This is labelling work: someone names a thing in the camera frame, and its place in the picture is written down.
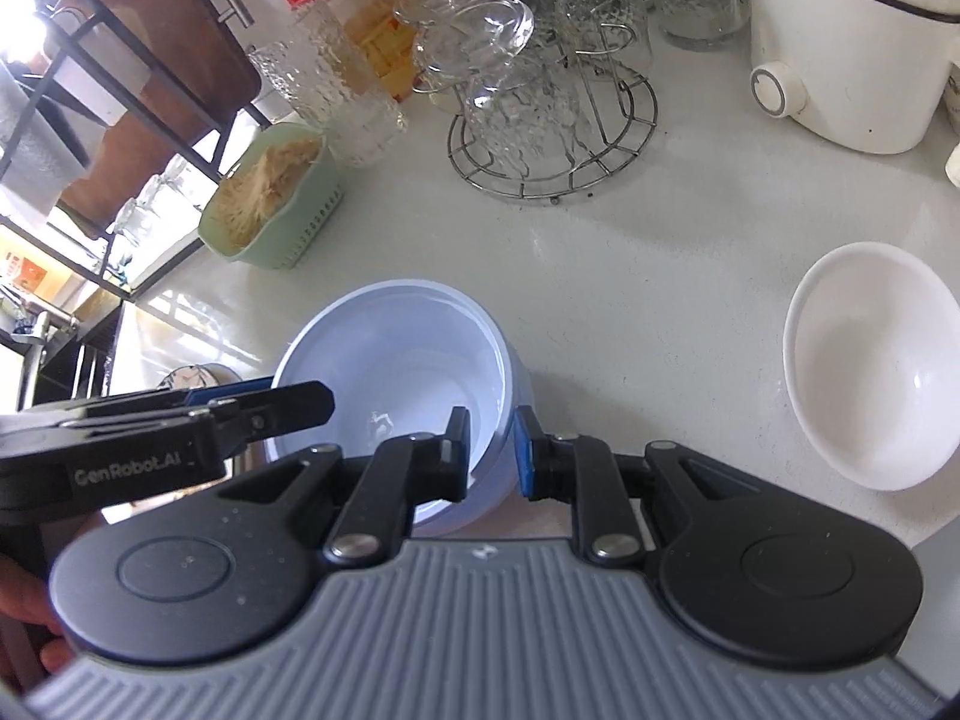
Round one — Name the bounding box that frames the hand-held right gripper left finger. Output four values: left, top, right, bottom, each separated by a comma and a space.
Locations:
217, 405, 473, 569

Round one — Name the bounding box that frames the bundle of wooden sticks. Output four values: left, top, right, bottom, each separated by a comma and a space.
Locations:
213, 136, 324, 253

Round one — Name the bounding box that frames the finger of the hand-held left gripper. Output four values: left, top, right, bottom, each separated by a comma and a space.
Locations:
181, 382, 275, 409
204, 380, 337, 460

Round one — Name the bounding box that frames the metal wire cup rack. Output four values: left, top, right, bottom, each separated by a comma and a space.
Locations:
447, 21, 660, 206

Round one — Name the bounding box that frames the white textured cloth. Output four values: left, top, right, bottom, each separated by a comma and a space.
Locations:
0, 66, 107, 212

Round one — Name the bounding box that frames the black metal dish rack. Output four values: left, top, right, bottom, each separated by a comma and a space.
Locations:
0, 0, 275, 295

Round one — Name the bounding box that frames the stemmed textured glass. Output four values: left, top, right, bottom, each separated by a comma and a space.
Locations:
535, 0, 653, 80

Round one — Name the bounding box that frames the chrome faucet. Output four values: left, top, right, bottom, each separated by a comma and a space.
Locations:
0, 298, 80, 340

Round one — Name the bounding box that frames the large textured glass tumbler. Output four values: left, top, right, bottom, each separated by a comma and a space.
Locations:
247, 0, 410, 170

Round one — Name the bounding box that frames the green plastic basket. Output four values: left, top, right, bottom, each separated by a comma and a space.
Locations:
196, 121, 348, 272

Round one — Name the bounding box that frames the orange dish soap bottle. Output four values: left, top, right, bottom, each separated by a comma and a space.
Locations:
0, 250, 59, 295

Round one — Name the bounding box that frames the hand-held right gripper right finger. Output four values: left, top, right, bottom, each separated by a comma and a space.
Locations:
508, 405, 760, 565

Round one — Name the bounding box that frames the small glass jar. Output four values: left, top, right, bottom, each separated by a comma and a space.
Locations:
111, 199, 145, 250
133, 176, 170, 230
159, 154, 194, 207

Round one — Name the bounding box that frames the white ceramic bowl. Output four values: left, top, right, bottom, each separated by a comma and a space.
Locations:
783, 241, 960, 493

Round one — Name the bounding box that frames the floral ceramic plate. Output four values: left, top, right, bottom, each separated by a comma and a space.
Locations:
158, 362, 242, 393

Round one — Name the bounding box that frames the white electric kettle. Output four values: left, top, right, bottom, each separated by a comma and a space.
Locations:
745, 0, 960, 189

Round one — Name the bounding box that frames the person's left hand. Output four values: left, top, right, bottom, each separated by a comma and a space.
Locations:
0, 550, 77, 681

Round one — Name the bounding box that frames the brown cutting board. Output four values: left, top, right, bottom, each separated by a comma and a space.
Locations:
55, 0, 264, 227

